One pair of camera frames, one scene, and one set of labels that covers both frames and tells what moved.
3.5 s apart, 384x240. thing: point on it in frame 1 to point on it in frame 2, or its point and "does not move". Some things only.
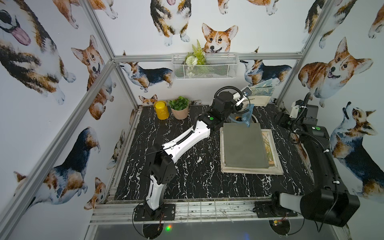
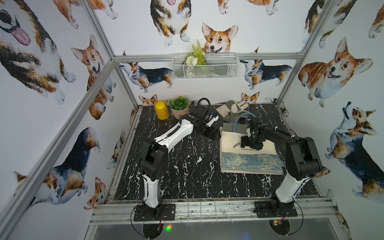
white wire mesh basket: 224,66 does not move
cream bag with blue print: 262,93 to 234,159
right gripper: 283,117 to 244,142
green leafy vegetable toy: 179,108 does not move
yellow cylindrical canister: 161,109 does not move
